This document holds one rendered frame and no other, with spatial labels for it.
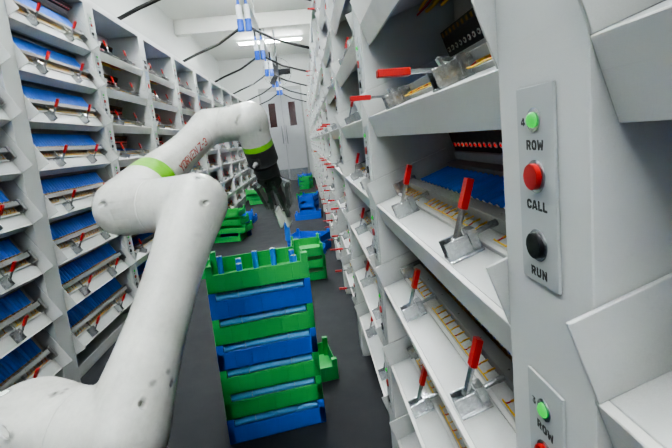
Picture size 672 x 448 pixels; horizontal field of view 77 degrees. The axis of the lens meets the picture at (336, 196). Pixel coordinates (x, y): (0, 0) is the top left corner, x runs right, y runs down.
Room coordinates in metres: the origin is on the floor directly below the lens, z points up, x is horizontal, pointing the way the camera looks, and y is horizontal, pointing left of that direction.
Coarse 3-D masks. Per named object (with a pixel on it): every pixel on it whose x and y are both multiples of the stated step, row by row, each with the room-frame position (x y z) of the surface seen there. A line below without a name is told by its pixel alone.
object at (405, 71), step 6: (438, 60) 0.46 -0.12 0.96; (378, 72) 0.45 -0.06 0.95; (384, 72) 0.45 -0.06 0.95; (390, 72) 0.45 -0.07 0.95; (396, 72) 0.45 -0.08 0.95; (402, 72) 0.45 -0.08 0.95; (408, 72) 0.45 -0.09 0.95; (414, 72) 0.45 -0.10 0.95; (420, 72) 0.45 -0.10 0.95; (426, 72) 0.46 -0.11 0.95; (378, 78) 0.46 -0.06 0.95
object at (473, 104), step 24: (480, 0) 0.30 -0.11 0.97; (480, 24) 0.30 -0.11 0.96; (480, 72) 0.41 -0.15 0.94; (432, 96) 0.45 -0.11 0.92; (456, 96) 0.39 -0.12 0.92; (480, 96) 0.34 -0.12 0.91; (384, 120) 0.75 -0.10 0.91; (408, 120) 0.59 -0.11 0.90; (432, 120) 0.49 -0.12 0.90; (456, 120) 0.41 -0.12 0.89; (480, 120) 0.36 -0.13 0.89
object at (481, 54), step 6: (480, 48) 0.43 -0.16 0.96; (486, 48) 0.42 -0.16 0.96; (474, 54) 0.45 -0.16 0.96; (480, 54) 0.44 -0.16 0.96; (486, 54) 0.43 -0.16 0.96; (474, 60) 0.46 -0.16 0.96; (480, 60) 0.41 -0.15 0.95; (486, 60) 0.39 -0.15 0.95; (474, 66) 0.42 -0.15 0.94; (420, 78) 0.65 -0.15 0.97; (426, 78) 0.63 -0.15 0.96; (408, 84) 0.73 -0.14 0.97; (414, 84) 0.69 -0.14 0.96; (420, 84) 0.66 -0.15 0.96; (426, 84) 0.61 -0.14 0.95; (414, 90) 0.66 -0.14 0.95; (420, 90) 0.68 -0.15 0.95
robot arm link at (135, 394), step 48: (144, 192) 0.81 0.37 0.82; (192, 192) 0.78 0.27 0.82; (192, 240) 0.74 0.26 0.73; (144, 288) 0.67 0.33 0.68; (192, 288) 0.70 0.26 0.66; (144, 336) 0.61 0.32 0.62; (96, 384) 0.59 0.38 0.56; (144, 384) 0.57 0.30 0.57; (48, 432) 0.53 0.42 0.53; (96, 432) 0.52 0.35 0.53; (144, 432) 0.53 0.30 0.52
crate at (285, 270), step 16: (240, 256) 1.38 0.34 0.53; (288, 256) 1.41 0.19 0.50; (304, 256) 1.23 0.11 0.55; (208, 272) 1.17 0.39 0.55; (224, 272) 1.36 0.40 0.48; (240, 272) 1.19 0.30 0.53; (256, 272) 1.20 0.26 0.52; (272, 272) 1.21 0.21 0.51; (288, 272) 1.21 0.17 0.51; (304, 272) 1.22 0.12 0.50; (208, 288) 1.17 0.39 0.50; (224, 288) 1.18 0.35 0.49; (240, 288) 1.19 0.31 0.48
